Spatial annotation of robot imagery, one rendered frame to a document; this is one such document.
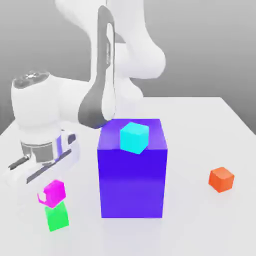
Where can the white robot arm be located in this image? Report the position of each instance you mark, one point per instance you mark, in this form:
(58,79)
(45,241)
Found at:
(36,104)

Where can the small orange cube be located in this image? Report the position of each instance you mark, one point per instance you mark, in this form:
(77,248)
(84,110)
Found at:
(221,180)

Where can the small magenta cube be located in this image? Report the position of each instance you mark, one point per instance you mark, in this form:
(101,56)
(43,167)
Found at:
(55,193)

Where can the small cyan cube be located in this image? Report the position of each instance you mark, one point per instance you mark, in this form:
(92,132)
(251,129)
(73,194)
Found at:
(134,139)

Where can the small green cube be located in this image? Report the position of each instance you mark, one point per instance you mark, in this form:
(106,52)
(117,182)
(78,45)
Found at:
(57,218)

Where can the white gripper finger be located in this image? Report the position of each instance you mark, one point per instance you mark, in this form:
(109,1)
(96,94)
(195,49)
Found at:
(42,196)

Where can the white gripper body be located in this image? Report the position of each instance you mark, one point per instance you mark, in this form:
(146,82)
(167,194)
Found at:
(40,170)

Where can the large blue box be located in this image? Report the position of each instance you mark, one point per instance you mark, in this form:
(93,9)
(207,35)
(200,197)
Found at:
(132,180)

